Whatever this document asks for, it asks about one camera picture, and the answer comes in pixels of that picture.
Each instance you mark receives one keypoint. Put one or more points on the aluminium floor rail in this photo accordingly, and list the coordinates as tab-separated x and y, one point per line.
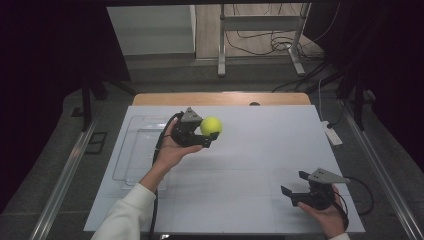
63	180
383	180

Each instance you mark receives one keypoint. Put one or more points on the black floor frame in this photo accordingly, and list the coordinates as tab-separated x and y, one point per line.
96	142

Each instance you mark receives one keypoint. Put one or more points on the white power strip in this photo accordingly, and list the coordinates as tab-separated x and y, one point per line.
332	135

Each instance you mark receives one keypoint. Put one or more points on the wooden table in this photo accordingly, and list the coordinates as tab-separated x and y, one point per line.
200	99

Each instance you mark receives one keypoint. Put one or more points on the yellow tennis ball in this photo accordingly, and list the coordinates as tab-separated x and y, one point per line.
211	126

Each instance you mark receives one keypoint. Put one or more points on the dark curtain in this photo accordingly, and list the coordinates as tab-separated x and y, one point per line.
40	83
393	66

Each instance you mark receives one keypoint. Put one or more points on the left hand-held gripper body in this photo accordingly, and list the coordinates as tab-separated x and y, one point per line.
186	133

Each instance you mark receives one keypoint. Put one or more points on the person's right hand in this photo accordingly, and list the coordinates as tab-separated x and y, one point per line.
328	220

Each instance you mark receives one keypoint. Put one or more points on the white panel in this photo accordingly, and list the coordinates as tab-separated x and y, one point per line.
150	30

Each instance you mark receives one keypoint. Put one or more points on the white table board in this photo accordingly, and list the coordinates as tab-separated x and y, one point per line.
240	186

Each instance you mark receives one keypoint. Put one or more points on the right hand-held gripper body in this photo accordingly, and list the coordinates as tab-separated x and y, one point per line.
320	195

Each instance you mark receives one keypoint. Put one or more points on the black stand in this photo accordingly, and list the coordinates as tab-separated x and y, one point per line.
358	103
87	103

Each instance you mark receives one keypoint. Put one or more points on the clear plastic container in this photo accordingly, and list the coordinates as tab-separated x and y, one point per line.
136	150

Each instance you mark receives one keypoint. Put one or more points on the person's left hand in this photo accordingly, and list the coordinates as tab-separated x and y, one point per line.
173	155

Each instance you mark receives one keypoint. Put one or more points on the white metal stand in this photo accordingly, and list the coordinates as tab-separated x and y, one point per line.
260	23

